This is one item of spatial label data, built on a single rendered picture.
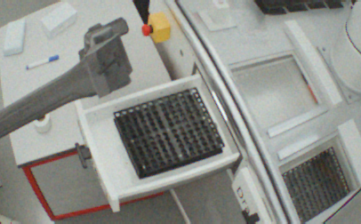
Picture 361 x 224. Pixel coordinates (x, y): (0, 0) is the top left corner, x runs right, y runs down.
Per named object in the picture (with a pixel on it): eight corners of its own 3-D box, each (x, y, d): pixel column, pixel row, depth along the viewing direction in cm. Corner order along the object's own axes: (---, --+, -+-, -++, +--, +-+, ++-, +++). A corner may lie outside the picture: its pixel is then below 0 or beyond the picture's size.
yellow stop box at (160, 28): (152, 44, 149) (155, 30, 143) (144, 28, 152) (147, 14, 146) (169, 40, 150) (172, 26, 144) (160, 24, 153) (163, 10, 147)
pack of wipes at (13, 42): (22, 52, 153) (21, 45, 150) (3, 57, 152) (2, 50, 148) (27, 23, 161) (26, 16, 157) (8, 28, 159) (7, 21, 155)
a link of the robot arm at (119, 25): (90, 28, 120) (100, 56, 123) (129, 9, 124) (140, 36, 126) (81, 29, 131) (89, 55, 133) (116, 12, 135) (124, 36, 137)
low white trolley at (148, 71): (53, 228, 197) (16, 164, 132) (19, 120, 224) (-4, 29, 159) (165, 202, 214) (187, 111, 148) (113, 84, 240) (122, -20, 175)
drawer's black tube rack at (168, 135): (139, 183, 128) (139, 173, 122) (113, 124, 135) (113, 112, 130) (220, 156, 134) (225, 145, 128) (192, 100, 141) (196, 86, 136)
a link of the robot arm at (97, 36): (88, 40, 84) (108, 95, 87) (117, 26, 84) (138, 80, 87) (84, 28, 124) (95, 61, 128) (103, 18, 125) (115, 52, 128)
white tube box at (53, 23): (50, 39, 157) (49, 30, 153) (41, 28, 160) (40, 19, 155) (76, 20, 162) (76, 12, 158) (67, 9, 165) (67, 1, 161)
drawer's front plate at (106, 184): (114, 212, 124) (111, 199, 114) (76, 121, 136) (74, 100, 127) (119, 211, 124) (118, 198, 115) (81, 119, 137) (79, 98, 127)
